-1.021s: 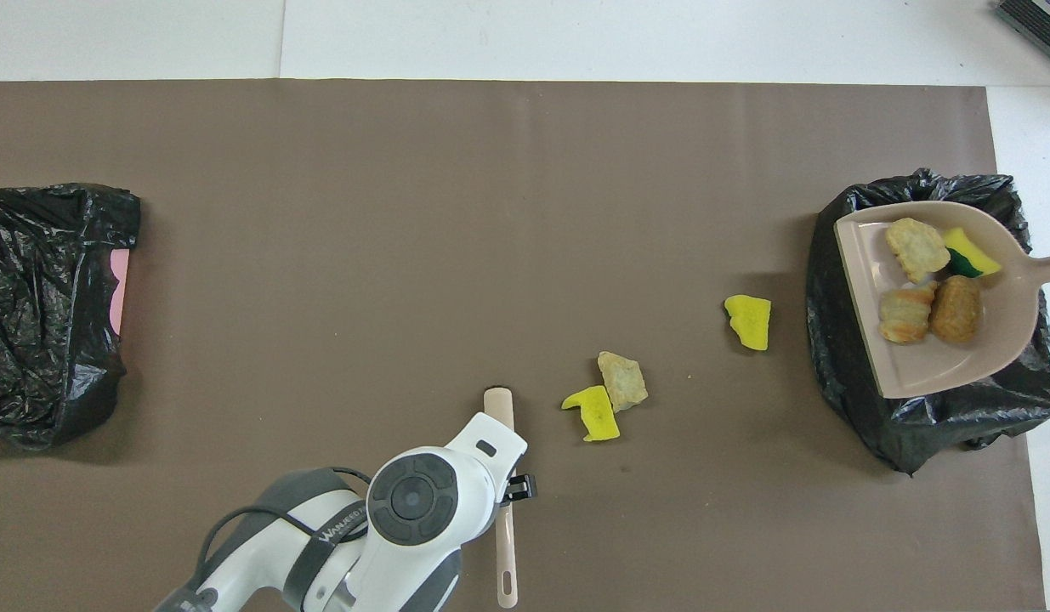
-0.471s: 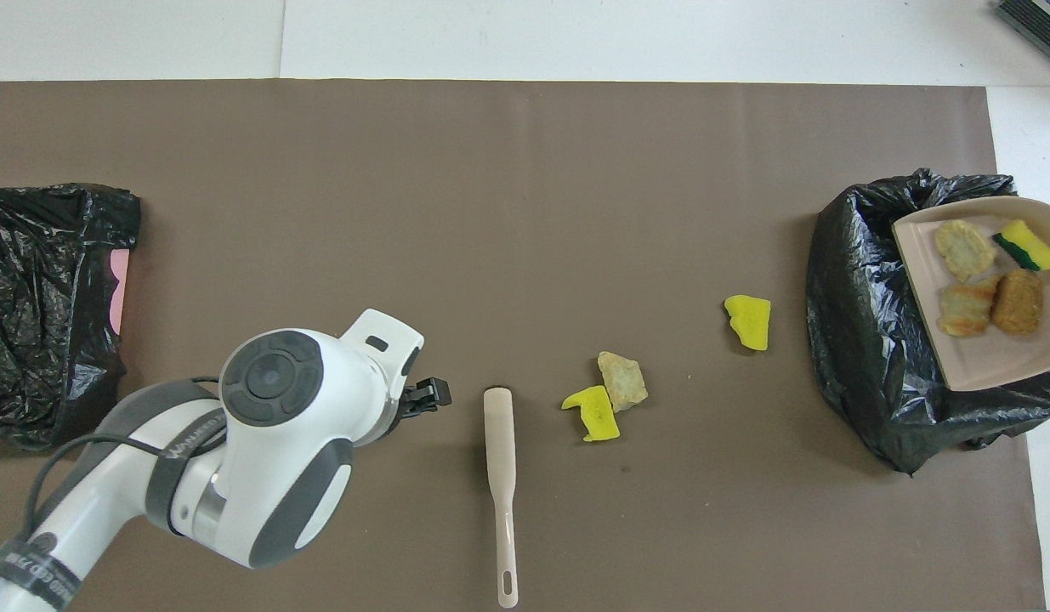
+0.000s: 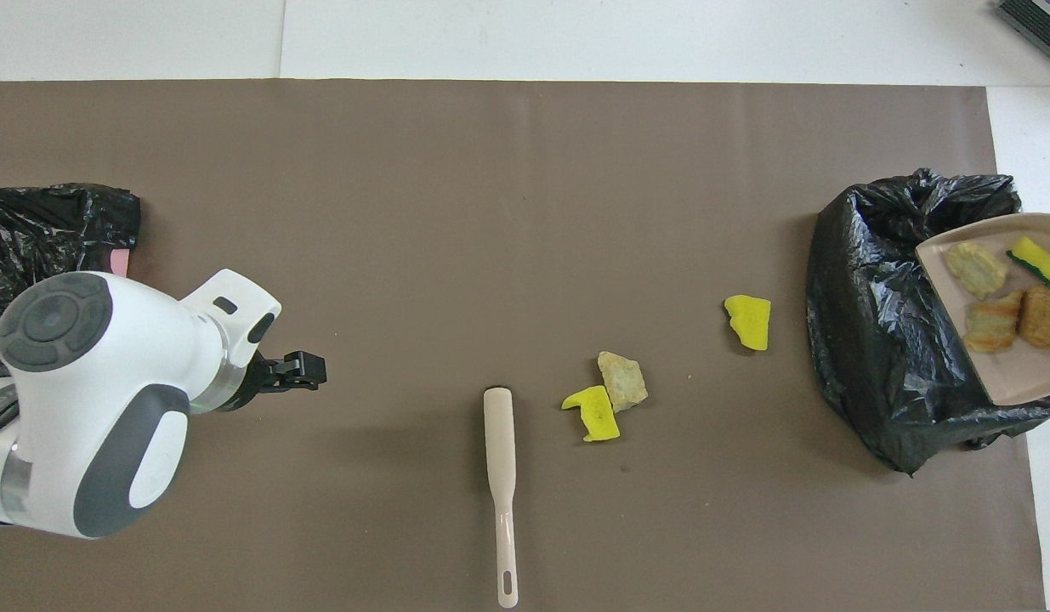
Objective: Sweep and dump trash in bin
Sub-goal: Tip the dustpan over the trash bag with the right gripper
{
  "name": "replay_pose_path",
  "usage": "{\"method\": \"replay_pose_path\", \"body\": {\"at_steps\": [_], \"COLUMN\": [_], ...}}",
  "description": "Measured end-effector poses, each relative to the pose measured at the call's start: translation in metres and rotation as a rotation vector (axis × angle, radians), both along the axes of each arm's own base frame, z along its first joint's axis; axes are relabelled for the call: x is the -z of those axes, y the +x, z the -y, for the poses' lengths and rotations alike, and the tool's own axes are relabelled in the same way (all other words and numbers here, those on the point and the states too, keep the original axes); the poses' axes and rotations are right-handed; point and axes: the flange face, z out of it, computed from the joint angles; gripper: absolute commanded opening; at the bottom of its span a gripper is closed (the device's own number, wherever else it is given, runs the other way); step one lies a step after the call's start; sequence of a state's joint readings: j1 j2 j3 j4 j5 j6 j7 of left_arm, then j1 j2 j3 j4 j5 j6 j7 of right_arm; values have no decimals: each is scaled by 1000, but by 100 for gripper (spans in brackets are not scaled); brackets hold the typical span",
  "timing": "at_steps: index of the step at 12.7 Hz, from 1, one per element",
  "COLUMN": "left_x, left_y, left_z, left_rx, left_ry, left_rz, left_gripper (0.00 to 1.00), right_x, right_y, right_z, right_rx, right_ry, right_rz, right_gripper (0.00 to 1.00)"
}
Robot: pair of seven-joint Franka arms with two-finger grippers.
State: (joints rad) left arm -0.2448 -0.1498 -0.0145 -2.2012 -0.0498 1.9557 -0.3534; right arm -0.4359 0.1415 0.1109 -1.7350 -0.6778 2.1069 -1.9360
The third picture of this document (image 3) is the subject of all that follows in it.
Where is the left black trash bag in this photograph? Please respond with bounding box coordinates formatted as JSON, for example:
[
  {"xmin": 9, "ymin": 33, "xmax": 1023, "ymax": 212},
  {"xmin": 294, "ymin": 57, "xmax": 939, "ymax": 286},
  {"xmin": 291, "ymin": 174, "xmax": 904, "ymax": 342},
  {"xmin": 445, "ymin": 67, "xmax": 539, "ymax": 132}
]
[{"xmin": 805, "ymin": 167, "xmax": 1050, "ymax": 475}]

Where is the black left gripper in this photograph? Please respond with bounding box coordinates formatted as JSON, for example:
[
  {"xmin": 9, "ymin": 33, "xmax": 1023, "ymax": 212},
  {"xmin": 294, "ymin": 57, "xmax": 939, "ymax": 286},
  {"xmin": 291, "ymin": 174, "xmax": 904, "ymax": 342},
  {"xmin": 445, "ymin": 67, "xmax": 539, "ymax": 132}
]
[{"xmin": 223, "ymin": 350, "xmax": 328, "ymax": 414}]

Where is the striped croissant piece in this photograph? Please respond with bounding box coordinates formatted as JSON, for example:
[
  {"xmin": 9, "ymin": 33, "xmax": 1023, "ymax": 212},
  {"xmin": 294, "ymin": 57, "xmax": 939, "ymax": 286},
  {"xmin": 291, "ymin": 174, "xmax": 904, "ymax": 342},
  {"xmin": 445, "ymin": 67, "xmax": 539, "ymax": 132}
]
[{"xmin": 963, "ymin": 290, "xmax": 1025, "ymax": 354}]

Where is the pale rock-like foam chunk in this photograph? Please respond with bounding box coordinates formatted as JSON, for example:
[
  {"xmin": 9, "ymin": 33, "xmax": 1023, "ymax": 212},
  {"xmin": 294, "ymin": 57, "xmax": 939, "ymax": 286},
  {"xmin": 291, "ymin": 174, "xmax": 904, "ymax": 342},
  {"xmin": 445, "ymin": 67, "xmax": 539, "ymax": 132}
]
[{"xmin": 597, "ymin": 350, "xmax": 649, "ymax": 414}]

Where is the dark ribbed flat object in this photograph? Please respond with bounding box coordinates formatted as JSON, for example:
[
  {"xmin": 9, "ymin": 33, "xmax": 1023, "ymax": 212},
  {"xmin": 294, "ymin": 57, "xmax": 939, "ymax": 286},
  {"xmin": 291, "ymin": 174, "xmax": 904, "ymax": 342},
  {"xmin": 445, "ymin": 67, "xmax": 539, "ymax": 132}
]
[{"xmin": 992, "ymin": 0, "xmax": 1050, "ymax": 73}]

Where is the brown oval nugget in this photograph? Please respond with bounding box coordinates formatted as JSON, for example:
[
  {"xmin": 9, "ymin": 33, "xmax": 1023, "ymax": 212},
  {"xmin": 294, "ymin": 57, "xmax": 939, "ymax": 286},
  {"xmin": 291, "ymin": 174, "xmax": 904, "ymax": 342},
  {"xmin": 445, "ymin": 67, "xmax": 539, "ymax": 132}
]
[{"xmin": 1018, "ymin": 286, "xmax": 1050, "ymax": 350}]

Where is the yellow sponge with green pad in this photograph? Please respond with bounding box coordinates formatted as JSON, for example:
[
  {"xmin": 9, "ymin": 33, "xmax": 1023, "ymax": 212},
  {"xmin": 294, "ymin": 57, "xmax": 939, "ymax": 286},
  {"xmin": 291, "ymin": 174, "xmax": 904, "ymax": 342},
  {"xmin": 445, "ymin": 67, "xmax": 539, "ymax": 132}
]
[{"xmin": 1006, "ymin": 235, "xmax": 1050, "ymax": 288}]

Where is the beige hand brush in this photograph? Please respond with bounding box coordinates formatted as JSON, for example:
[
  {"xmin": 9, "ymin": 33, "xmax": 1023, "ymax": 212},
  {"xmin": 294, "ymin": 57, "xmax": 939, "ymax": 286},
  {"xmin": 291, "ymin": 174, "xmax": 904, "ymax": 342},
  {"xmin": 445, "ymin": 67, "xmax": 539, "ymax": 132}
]
[{"xmin": 482, "ymin": 387, "xmax": 520, "ymax": 609}]

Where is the brown table mat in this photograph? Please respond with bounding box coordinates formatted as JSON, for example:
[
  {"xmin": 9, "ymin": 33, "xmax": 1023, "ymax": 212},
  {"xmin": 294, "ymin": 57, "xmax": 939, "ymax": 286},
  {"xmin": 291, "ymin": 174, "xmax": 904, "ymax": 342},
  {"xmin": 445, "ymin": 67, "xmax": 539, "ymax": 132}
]
[{"xmin": 0, "ymin": 80, "xmax": 1046, "ymax": 612}]

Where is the black trash bag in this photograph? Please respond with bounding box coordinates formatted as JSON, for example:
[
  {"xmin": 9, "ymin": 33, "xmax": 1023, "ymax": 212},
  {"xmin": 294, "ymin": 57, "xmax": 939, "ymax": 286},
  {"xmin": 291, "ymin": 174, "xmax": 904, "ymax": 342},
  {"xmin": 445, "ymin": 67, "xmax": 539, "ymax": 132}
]
[
  {"xmin": 0, "ymin": 183, "xmax": 142, "ymax": 358},
  {"xmin": 805, "ymin": 167, "xmax": 1050, "ymax": 475}
]

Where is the bent yellow sponge piece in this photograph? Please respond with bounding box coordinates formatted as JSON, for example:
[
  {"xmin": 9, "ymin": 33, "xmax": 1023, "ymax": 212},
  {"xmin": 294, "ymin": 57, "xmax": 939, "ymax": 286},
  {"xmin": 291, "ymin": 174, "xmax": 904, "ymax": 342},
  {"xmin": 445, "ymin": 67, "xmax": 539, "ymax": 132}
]
[{"xmin": 561, "ymin": 384, "xmax": 621, "ymax": 443}]

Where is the right black trash bag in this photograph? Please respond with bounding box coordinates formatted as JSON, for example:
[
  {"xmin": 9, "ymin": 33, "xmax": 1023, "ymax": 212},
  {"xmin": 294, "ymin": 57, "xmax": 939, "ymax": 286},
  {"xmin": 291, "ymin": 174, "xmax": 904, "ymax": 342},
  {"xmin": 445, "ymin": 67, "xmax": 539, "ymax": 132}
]
[{"xmin": 0, "ymin": 183, "xmax": 142, "ymax": 358}]

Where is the pale pink plastic dustpan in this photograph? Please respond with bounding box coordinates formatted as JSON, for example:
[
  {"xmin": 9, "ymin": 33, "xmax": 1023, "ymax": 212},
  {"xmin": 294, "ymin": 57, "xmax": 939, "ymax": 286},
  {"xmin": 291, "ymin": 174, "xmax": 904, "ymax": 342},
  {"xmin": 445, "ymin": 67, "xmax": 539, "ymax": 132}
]
[{"xmin": 915, "ymin": 212, "xmax": 1050, "ymax": 407}]

